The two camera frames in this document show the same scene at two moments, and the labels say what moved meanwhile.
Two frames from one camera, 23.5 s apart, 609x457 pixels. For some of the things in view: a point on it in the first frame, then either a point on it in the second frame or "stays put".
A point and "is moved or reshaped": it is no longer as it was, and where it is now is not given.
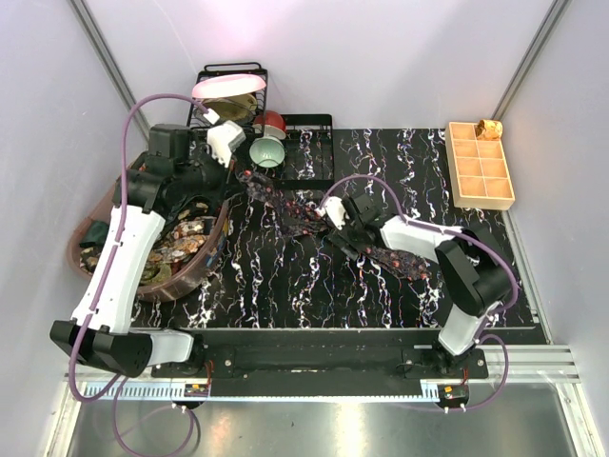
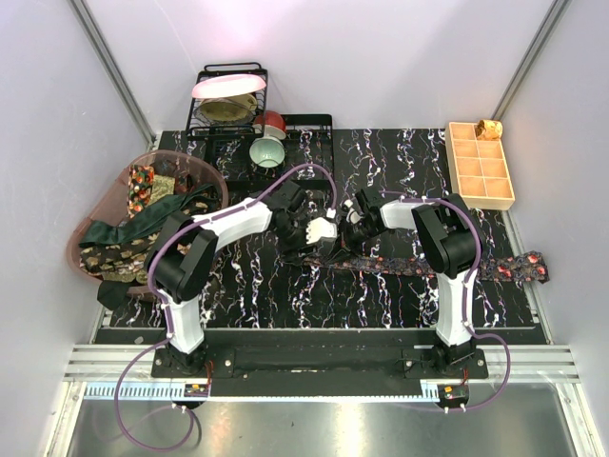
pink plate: x=228 y=85 stays put
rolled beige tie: x=489 y=129 stays put
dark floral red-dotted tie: x=303 y=216 is moved or reshaped
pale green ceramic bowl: x=266 y=151 stays put
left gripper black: x=224 y=177 -> x=293 y=254
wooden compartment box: x=479 y=170 stays put
